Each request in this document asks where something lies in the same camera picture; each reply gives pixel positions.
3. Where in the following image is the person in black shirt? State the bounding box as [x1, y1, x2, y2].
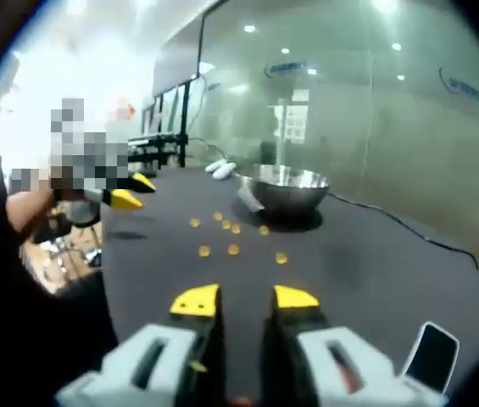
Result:
[0, 160, 120, 407]

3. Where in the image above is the stainless steel bowl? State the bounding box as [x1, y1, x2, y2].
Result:
[233, 163, 331, 222]

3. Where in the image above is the yellow QQ candies group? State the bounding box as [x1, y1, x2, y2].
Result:
[189, 210, 289, 265]

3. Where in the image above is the dark grey table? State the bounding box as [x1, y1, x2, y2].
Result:
[97, 164, 479, 407]

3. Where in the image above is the black metal rack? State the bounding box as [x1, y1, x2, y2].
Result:
[127, 78, 192, 177]

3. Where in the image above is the smartphone in teal case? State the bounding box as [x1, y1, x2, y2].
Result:
[403, 321, 461, 385]

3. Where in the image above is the black cable on table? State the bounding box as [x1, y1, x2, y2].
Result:
[327, 191, 479, 272]

